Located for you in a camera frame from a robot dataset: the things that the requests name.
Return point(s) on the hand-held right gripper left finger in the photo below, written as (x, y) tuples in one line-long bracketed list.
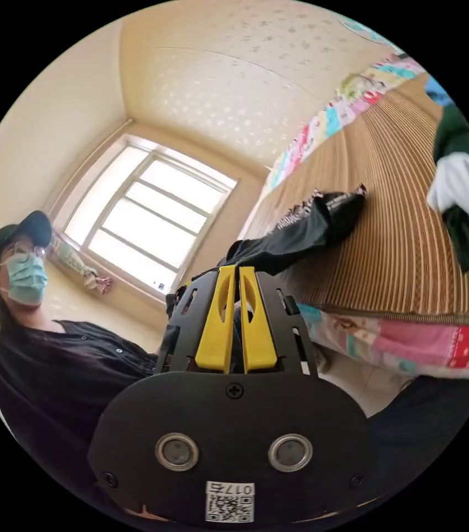
[(214, 332)]

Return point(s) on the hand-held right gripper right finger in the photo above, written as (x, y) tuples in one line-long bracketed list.
[(259, 336)]

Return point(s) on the black long sleeve shirt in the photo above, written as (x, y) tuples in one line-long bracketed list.
[(300, 237)]

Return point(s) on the window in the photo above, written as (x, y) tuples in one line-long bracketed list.
[(147, 216)]

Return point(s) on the bed with woven mat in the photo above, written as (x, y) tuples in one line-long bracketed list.
[(383, 232)]

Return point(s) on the person's body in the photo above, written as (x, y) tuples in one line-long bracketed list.
[(51, 353)]

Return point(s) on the pile of clothes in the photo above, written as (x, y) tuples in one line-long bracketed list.
[(464, 174)]

